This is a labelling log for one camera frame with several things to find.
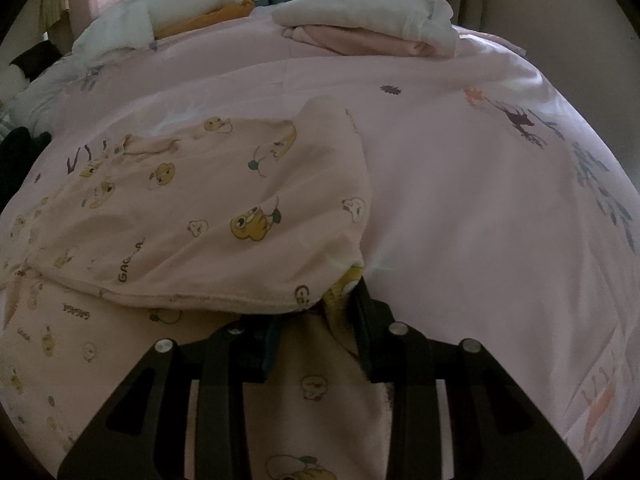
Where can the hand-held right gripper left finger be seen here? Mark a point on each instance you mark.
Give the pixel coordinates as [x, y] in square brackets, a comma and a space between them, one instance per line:
[269, 347]

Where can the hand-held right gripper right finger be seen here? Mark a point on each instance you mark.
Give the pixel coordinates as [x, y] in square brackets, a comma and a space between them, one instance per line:
[364, 327]

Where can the pink duck print baby garment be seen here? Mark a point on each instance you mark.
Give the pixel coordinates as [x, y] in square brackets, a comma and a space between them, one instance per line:
[200, 210]

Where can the pink deer print bed blanket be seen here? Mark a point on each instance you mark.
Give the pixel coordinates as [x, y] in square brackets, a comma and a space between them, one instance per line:
[450, 185]

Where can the pink folded cloth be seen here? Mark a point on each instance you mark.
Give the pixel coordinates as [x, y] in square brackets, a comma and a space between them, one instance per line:
[350, 39]

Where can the black cloth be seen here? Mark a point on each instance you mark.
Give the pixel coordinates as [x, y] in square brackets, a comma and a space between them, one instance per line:
[17, 165]

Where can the white folded cloth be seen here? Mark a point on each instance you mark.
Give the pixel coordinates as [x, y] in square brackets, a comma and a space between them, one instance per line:
[360, 10]

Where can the white pillow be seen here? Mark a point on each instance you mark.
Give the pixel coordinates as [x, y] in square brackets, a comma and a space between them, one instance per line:
[35, 95]

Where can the white fluffy blanket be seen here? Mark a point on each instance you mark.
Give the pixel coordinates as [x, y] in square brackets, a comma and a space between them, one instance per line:
[165, 0]

